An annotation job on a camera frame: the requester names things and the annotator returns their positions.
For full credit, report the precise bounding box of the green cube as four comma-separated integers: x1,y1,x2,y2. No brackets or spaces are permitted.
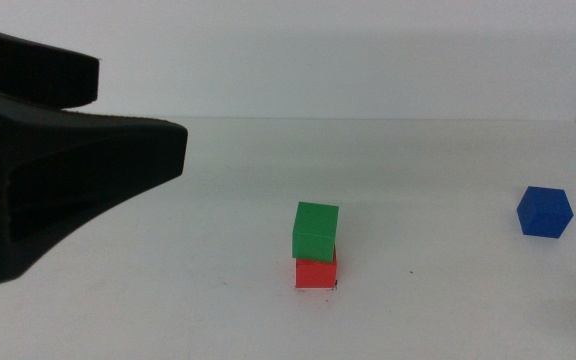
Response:
291,201,340,264

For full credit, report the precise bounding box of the blue cube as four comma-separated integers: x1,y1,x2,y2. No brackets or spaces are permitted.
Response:
516,185,575,239

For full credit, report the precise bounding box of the red cube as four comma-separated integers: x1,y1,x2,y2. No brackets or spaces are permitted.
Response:
295,248,338,290

